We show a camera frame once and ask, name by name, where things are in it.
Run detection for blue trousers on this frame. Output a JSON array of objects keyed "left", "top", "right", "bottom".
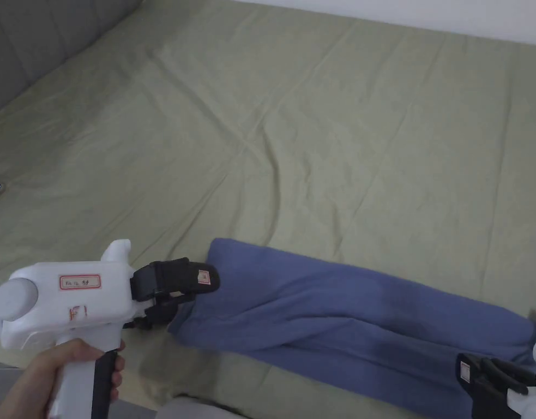
[{"left": 167, "top": 237, "right": 536, "bottom": 419}]

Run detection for grey padded headboard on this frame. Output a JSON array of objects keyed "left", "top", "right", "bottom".
[{"left": 0, "top": 0, "right": 144, "bottom": 119}]

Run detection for bed with pale green sheet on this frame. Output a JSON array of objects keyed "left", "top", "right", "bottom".
[{"left": 0, "top": 0, "right": 536, "bottom": 419}]

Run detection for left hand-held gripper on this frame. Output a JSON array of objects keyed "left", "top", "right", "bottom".
[{"left": 0, "top": 238, "right": 222, "bottom": 419}]

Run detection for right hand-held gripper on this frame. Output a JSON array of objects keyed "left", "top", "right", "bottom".
[{"left": 457, "top": 338, "right": 536, "bottom": 419}]

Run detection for person's left hand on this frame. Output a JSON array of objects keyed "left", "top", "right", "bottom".
[{"left": 0, "top": 338, "right": 127, "bottom": 419}]

